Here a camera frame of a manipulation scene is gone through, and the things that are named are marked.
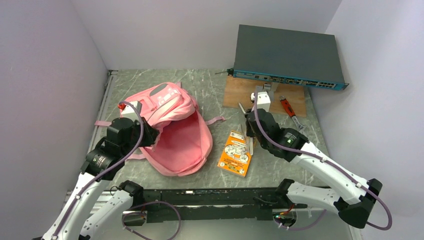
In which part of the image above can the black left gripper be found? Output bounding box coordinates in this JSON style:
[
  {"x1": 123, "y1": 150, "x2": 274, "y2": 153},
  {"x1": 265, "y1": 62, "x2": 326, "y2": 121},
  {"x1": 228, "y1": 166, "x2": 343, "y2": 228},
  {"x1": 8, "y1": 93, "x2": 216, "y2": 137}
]
[{"x1": 121, "y1": 115, "x2": 159, "y2": 156}]

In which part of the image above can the pink student backpack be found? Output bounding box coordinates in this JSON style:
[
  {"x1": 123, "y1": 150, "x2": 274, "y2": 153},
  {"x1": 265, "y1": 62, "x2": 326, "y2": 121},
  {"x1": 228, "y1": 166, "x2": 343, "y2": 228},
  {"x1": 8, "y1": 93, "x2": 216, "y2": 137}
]
[{"x1": 95, "y1": 81, "x2": 226, "y2": 177}]

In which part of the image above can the dark green book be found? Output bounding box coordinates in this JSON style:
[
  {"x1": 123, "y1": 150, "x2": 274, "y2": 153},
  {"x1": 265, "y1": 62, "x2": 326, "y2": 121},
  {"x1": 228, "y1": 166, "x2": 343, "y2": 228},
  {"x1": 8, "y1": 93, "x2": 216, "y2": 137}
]
[{"x1": 238, "y1": 102, "x2": 254, "y2": 156}]

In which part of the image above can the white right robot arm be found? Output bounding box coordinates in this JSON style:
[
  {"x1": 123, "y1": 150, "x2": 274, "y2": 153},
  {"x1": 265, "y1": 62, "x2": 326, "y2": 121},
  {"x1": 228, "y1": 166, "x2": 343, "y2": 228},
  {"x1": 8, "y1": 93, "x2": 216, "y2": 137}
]
[{"x1": 244, "y1": 109, "x2": 383, "y2": 229}]

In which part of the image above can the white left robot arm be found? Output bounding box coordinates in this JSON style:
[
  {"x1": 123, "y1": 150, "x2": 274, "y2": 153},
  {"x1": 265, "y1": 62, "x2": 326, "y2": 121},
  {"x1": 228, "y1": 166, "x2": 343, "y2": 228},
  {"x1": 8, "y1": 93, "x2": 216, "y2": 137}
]
[{"x1": 40, "y1": 117, "x2": 160, "y2": 240}]

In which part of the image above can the orange adjustable wrench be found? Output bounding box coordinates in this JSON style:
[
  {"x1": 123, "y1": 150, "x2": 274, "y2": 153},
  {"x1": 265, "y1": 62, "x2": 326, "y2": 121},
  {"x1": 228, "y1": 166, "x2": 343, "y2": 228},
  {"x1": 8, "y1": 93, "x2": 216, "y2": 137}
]
[{"x1": 279, "y1": 96, "x2": 306, "y2": 134}]

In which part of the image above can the wooden board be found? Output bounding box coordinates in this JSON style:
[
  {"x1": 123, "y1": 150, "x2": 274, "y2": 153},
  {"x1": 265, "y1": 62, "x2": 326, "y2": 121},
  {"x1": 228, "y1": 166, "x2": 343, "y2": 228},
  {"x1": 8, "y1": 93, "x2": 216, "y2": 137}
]
[{"x1": 222, "y1": 76, "x2": 307, "y2": 118}]

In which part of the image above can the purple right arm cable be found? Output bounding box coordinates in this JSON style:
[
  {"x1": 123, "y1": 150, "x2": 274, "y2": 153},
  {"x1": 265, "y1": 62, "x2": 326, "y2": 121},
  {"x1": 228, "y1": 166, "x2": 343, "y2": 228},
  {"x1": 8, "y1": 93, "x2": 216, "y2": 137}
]
[{"x1": 253, "y1": 92, "x2": 393, "y2": 232}]

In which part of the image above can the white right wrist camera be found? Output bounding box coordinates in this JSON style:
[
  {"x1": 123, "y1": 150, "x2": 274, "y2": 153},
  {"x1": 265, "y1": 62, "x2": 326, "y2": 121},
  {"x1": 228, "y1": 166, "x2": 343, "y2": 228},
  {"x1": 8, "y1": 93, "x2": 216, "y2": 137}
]
[{"x1": 257, "y1": 91, "x2": 272, "y2": 112}]

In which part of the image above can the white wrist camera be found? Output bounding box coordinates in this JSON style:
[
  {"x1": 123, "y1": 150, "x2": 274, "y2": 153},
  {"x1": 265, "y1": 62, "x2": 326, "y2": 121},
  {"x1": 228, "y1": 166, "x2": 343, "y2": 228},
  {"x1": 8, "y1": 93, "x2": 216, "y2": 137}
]
[
  {"x1": 118, "y1": 101, "x2": 142, "y2": 121},
  {"x1": 257, "y1": 91, "x2": 272, "y2": 112}
]

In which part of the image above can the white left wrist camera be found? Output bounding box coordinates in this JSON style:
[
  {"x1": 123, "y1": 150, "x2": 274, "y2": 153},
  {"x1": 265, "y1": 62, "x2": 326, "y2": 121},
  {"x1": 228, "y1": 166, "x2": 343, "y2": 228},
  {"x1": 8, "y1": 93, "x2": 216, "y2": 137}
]
[{"x1": 118, "y1": 101, "x2": 142, "y2": 121}]

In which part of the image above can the grey metal bracket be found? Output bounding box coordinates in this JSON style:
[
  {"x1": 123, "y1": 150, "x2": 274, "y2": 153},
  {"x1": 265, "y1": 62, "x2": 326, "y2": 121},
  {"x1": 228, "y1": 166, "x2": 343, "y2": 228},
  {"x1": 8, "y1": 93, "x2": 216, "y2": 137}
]
[{"x1": 255, "y1": 82, "x2": 278, "y2": 101}]

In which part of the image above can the blue network switch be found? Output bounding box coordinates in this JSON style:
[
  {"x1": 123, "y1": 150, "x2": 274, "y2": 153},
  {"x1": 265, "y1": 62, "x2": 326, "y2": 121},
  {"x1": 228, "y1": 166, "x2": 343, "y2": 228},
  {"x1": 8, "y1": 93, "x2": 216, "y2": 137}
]
[{"x1": 227, "y1": 24, "x2": 349, "y2": 91}]

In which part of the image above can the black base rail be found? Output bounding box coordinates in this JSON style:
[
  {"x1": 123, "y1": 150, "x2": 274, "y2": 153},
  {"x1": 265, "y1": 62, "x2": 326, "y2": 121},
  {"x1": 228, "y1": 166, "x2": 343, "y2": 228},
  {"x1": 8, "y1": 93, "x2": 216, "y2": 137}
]
[{"x1": 124, "y1": 187, "x2": 306, "y2": 226}]

